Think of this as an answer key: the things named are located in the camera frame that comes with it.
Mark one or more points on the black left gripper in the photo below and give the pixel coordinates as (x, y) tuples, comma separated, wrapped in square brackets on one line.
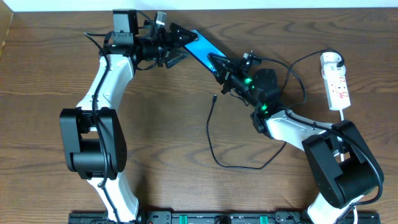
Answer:
[(165, 46)]

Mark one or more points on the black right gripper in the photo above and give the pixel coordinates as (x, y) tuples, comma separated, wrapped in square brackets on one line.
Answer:
[(227, 74)]

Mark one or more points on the blue Galaxy smartphone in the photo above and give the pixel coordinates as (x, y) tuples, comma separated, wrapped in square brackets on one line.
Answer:
[(200, 48)]

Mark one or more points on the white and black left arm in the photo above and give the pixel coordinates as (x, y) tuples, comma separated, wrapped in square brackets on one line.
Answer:
[(93, 140)]

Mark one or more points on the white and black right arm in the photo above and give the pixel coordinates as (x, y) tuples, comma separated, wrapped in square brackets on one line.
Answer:
[(345, 170)]

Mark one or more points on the white charger adapter plug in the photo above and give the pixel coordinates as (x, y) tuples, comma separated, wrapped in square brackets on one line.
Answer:
[(331, 65)]

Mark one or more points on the white power strip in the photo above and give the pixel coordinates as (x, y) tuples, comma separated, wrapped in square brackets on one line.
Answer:
[(337, 93)]

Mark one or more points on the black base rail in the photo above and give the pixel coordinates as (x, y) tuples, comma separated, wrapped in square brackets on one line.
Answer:
[(165, 217)]

